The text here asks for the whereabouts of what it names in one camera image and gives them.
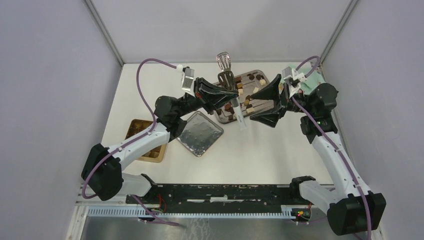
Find silver box lid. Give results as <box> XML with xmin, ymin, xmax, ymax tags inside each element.
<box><xmin>177</xmin><ymin>111</ymin><xmax>224</xmax><ymax>157</ymax></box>

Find green printed cloth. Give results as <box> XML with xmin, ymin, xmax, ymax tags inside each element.
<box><xmin>279</xmin><ymin>62</ymin><xmax>325</xmax><ymax>95</ymax></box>

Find gold chocolate box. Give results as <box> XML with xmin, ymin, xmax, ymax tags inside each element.
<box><xmin>124</xmin><ymin>119</ymin><xmax>168</xmax><ymax>164</ymax></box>

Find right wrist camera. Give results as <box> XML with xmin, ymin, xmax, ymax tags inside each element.
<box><xmin>282</xmin><ymin>67</ymin><xmax>307</xmax><ymax>98</ymax></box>

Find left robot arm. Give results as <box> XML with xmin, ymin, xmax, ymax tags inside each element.
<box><xmin>81</xmin><ymin>77</ymin><xmax>239</xmax><ymax>201</ymax></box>

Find metal serving tongs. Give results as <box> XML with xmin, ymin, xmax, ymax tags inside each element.
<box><xmin>216</xmin><ymin>51</ymin><xmax>247</xmax><ymax>131</ymax></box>

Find steel tray with chocolates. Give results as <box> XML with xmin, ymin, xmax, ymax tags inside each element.
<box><xmin>214</xmin><ymin>69</ymin><xmax>274</xmax><ymax>124</ymax></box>

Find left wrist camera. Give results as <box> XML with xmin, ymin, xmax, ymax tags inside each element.
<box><xmin>181</xmin><ymin>67</ymin><xmax>195</xmax><ymax>96</ymax></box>

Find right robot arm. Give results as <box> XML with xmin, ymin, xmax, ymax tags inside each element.
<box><xmin>250</xmin><ymin>74</ymin><xmax>387</xmax><ymax>239</ymax></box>

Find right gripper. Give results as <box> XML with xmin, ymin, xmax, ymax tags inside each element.
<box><xmin>250</xmin><ymin>74</ymin><xmax>315</xmax><ymax>127</ymax></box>

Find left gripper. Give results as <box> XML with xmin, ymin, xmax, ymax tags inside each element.
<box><xmin>175</xmin><ymin>77</ymin><xmax>239</xmax><ymax>118</ymax></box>

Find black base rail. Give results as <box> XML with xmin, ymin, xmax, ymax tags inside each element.
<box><xmin>139</xmin><ymin>183</ymin><xmax>312</xmax><ymax>217</ymax></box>

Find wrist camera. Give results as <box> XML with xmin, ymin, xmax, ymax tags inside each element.
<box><xmin>181</xmin><ymin>67</ymin><xmax>195</xmax><ymax>96</ymax></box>
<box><xmin>282</xmin><ymin>67</ymin><xmax>307</xmax><ymax>98</ymax></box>

